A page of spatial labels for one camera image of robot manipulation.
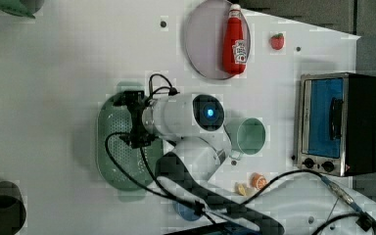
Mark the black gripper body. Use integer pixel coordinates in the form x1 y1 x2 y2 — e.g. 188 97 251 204
113 90 156 149

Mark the green oval strainer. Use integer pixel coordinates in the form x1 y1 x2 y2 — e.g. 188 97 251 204
96 81 164 202

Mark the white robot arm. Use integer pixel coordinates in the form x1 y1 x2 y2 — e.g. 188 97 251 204
113 90 376 235

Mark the grey round plate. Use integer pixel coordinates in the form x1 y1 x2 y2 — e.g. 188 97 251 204
184 0 251 80

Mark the red ketchup bottle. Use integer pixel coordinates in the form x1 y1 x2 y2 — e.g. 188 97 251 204
222 4 248 75

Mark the green mug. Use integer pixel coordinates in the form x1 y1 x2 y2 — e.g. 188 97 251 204
224 117 266 161

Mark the blue bowl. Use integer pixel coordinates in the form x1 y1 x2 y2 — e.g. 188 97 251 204
173 203 201 221

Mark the toy banana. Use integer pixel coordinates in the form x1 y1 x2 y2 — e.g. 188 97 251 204
235 183 251 197

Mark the green container corner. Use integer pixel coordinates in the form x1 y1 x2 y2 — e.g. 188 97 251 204
0 0 45 19

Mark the toy orange half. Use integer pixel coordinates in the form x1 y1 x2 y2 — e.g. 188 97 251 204
251 173 267 190

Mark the red toy strawberry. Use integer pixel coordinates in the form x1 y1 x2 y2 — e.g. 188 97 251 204
270 33 284 50

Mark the black cylinder cup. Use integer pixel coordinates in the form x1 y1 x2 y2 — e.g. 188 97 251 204
0 181 26 235

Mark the black toaster oven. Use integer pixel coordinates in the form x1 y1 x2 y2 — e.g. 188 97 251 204
296 72 376 177

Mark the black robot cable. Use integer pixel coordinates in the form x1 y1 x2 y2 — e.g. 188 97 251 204
104 73 376 235

